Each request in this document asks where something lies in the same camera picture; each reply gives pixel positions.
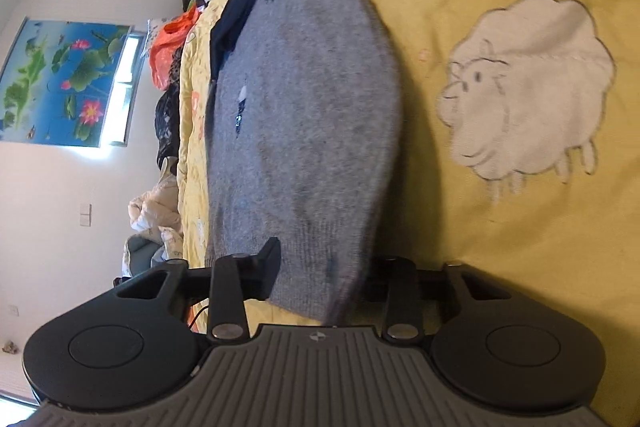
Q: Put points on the wall socket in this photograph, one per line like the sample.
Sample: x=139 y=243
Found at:
x=13 y=310

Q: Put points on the orange plastic bag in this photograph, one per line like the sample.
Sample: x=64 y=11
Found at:
x=167 y=47

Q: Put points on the floral pillow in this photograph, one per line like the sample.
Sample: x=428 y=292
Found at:
x=157 y=32

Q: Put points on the wall light switch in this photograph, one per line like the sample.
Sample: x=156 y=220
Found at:
x=85 y=215

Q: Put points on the window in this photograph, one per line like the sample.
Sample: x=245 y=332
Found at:
x=122 y=92

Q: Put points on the grey sweater with navy sleeves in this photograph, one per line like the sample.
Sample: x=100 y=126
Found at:
x=310 y=107

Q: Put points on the white quilt bundle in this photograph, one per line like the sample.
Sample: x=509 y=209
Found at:
x=155 y=217

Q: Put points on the leopard print cloth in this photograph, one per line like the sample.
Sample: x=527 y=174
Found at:
x=175 y=67

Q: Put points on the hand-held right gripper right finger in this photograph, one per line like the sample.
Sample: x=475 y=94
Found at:
x=402 y=294

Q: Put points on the lotus flower window blind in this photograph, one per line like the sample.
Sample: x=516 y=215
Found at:
x=65 y=82

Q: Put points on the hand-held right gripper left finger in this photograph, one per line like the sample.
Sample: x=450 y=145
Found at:
x=235 y=292

